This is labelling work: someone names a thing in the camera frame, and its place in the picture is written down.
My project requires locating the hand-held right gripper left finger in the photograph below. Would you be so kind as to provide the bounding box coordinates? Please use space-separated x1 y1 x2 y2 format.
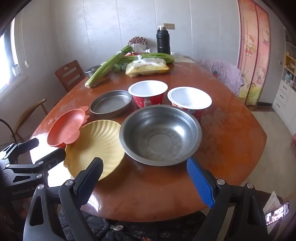
23 157 104 241

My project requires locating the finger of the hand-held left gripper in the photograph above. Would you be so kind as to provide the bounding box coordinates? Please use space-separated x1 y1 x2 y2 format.
6 148 67 186
0 138 40 165

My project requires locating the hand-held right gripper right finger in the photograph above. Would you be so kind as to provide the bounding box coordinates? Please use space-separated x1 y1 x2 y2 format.
186 158 269 241

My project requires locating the yellow scalloped plate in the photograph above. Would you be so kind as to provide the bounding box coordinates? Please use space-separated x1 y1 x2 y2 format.
63 120 126 182

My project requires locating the orange flower-shaped plate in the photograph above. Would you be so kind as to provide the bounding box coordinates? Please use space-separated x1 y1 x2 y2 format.
47 106 90 147

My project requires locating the large steel bowl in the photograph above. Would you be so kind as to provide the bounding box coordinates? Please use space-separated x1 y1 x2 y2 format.
119 105 202 166

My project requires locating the steel plate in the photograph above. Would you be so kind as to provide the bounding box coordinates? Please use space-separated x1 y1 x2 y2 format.
90 90 133 115

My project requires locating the red paper noodle bowl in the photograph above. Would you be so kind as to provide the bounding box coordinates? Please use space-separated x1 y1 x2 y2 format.
128 80 168 109
167 86 212 122

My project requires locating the light wooden armchair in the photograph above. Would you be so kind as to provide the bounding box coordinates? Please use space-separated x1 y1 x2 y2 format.
11 98 50 139

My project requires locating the white paper sheet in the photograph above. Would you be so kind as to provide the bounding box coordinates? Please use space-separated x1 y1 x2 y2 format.
264 191 284 212

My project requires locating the brown slatted wooden chair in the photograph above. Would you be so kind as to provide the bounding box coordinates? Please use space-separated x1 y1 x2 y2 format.
55 60 86 93

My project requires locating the smartphone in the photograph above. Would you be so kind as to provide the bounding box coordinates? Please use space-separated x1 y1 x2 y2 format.
265 202 290 226

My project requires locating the window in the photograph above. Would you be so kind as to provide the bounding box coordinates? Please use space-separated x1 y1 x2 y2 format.
0 17 28 93

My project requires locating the small steel bowl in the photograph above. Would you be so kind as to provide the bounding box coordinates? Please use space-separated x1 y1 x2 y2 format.
84 65 103 78

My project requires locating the long celery bunch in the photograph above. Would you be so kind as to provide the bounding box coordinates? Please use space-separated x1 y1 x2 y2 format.
85 45 133 88

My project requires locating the pink garment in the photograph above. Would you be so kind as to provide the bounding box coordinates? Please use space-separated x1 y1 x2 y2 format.
200 60 245 96

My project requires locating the white drawer cabinet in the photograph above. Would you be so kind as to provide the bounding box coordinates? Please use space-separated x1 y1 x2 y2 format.
272 30 296 130

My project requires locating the yellow plastic food bag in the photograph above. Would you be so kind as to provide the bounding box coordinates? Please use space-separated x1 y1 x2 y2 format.
125 56 170 77

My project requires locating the patterned cloth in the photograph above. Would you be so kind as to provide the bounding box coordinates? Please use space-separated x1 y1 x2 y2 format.
173 54 199 64

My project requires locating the short celery bunch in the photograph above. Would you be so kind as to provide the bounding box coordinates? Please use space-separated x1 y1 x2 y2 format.
122 53 175 65

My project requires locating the tissue box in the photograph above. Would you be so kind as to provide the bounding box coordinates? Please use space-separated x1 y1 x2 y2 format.
133 44 152 56

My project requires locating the pink cartoon cat curtain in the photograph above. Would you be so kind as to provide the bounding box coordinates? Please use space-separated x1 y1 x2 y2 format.
237 0 271 107

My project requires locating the beaded bouquet ornament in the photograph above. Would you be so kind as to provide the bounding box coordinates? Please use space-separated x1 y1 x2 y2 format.
128 36 147 45

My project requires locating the black thermos flask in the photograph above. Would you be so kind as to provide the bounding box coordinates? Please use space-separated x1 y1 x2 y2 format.
157 26 171 55

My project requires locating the black cable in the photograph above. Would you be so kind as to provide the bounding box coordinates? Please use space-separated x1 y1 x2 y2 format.
0 119 18 145

